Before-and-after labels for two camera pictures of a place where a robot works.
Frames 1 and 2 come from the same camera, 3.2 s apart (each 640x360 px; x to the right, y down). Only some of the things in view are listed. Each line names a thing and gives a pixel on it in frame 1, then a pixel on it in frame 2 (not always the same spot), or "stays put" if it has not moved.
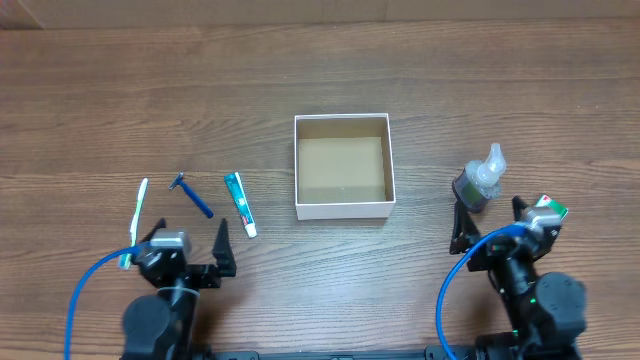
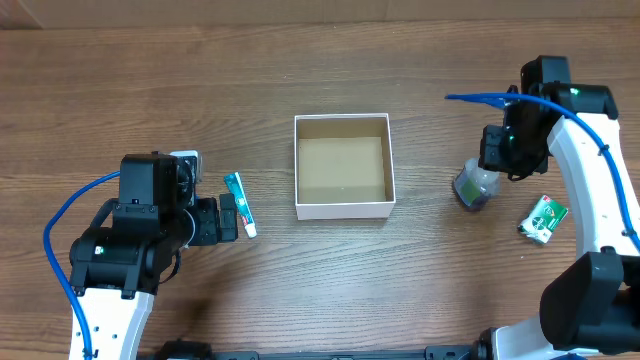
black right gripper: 462,230 to 492,159
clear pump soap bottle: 480,180 stays put
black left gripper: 211,273 to 211,229
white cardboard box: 343,166 stays put
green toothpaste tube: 239,195 stays put
